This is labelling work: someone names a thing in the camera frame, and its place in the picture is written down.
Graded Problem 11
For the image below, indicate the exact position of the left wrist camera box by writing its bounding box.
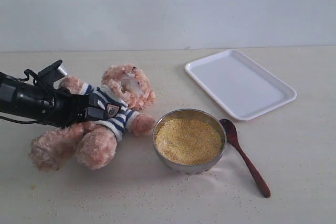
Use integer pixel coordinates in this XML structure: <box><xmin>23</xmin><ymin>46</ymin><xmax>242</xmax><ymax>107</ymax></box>
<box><xmin>37</xmin><ymin>59</ymin><xmax>68</xmax><ymax>88</ymax></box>

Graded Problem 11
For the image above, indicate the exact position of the dark red wooden spoon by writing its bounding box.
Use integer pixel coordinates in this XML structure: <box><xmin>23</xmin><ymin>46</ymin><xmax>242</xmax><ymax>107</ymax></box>
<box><xmin>219</xmin><ymin>119</ymin><xmax>271</xmax><ymax>198</ymax></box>

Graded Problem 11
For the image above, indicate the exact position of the pink teddy bear striped sweater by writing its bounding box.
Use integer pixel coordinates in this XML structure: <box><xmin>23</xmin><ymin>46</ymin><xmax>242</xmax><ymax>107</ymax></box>
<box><xmin>29</xmin><ymin>64</ymin><xmax>156</xmax><ymax>172</ymax></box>

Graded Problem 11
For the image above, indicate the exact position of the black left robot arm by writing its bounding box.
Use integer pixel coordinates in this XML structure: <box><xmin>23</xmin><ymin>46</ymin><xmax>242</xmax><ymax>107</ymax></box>
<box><xmin>1</xmin><ymin>69</ymin><xmax>108</xmax><ymax>127</ymax></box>

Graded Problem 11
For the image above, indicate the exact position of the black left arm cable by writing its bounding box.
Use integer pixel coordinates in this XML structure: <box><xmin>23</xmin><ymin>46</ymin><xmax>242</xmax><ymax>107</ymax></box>
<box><xmin>0</xmin><ymin>68</ymin><xmax>53</xmax><ymax>125</ymax></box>

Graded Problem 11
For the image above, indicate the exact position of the steel bowl of millet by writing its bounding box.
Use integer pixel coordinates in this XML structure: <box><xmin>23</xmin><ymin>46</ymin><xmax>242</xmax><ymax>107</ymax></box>
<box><xmin>152</xmin><ymin>109</ymin><xmax>227</xmax><ymax>176</ymax></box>

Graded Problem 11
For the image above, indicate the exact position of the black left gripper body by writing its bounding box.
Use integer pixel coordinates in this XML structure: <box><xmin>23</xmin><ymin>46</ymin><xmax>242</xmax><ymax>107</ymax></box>
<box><xmin>37</xmin><ymin>88</ymin><xmax>89</xmax><ymax>127</ymax></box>

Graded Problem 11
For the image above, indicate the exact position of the white rectangular plastic tray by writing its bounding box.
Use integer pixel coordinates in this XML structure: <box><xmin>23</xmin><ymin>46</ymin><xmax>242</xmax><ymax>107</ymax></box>
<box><xmin>184</xmin><ymin>49</ymin><xmax>297</xmax><ymax>121</ymax></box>

